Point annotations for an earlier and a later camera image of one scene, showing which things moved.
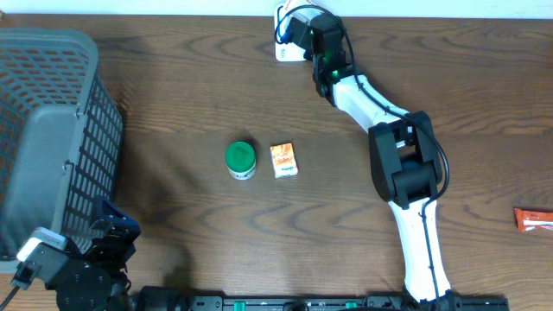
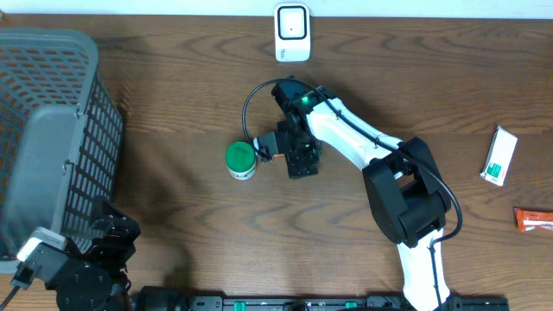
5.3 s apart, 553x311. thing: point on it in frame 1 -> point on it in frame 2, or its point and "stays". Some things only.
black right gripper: [308, 51] -> [293, 157]
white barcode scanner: [286, 52] stays
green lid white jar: [241, 160] stays
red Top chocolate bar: [531, 218] stays
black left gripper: [124, 231] stays
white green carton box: [289, 4] -> [498, 156]
